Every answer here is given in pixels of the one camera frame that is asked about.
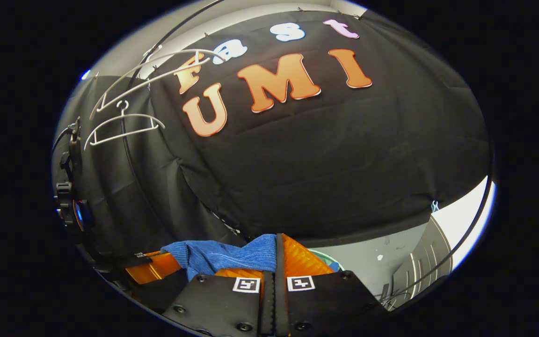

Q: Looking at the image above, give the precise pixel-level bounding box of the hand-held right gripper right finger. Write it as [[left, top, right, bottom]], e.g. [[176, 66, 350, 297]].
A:
[[274, 233, 389, 337]]

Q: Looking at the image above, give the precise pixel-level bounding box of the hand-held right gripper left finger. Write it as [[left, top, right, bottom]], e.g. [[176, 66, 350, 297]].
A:
[[161, 268, 275, 337]]

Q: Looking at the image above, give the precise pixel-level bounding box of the green laundry hamper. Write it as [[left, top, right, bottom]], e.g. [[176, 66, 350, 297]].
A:
[[308, 249, 346, 273]]

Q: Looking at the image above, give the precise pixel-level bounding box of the blue corduroy jacket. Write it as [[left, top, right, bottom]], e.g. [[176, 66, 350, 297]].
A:
[[160, 234, 340, 281]]

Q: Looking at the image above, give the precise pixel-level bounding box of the white plastic clothes hanger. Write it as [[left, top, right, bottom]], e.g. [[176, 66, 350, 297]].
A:
[[89, 47, 226, 120], [84, 100, 166, 150]]

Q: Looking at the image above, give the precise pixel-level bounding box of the grey ribbed panel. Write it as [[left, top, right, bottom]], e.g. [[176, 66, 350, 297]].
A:
[[389, 214, 453, 309]]

